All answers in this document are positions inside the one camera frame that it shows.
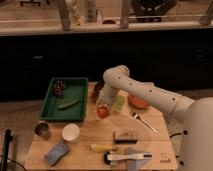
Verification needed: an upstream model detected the black cable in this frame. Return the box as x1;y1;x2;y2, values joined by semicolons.
169;132;184;168

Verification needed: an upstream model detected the green plastic tray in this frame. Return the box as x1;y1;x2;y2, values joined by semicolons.
40;77;88;122

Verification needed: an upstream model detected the white black-headed brush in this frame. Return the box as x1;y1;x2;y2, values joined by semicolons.
103;152;152;165

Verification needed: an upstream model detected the translucent green cup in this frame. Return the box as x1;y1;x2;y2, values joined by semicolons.
114;95;125;111

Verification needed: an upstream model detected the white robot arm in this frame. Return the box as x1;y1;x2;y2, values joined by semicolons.
98;65;213;171

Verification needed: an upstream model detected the silver fork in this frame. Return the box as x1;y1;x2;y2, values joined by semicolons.
131;112;158;134

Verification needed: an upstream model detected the dark grape bunch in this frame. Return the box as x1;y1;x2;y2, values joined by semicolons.
53;80;66;97

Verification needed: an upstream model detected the orange bowl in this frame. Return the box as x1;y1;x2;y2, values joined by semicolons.
128;95;149;109

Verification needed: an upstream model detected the black stand at left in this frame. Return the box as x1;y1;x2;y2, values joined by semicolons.
0;129;13;171

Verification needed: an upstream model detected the brown rectangular block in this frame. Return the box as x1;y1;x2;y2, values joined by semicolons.
113;131;138;144

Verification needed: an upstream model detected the orange-red apple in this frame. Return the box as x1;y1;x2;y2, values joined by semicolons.
97;106;109;118

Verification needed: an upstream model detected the white paper cup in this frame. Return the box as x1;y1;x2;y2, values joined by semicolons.
62;123;80;143

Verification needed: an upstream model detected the green cucumber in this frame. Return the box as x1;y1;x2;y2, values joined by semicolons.
58;97;80;110

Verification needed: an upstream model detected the blue sponge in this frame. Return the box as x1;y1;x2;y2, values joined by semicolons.
44;141;69;166

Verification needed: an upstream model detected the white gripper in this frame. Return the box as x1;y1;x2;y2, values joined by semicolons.
96;91;116;115

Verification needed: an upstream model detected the grey cloth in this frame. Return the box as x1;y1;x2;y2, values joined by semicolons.
125;147;152;171

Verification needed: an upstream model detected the yellow banana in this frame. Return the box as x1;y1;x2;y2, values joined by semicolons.
90;144;118;152

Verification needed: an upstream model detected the metal cup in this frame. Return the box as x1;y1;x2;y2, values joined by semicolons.
34;122;51;140

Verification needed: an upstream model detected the dark maroon bowl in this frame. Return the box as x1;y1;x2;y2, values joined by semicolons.
93;81;104;99

